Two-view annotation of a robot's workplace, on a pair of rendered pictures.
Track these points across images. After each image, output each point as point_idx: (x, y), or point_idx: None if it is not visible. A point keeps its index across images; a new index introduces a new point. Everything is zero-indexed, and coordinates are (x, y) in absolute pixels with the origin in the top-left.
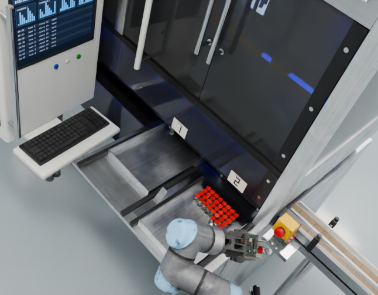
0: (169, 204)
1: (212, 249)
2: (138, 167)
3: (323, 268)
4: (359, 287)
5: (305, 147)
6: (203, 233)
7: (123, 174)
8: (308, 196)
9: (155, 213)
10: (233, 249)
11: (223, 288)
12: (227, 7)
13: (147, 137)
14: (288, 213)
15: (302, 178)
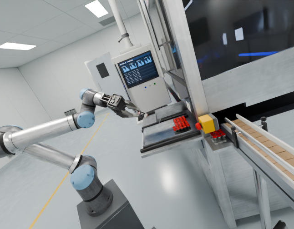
0: (163, 125)
1: (93, 100)
2: (163, 115)
3: (250, 161)
4: (275, 174)
5: (179, 54)
6: (89, 91)
7: (155, 117)
8: (272, 122)
9: (154, 128)
10: (100, 99)
11: (81, 112)
12: (148, 19)
13: (174, 107)
14: (208, 114)
15: (197, 80)
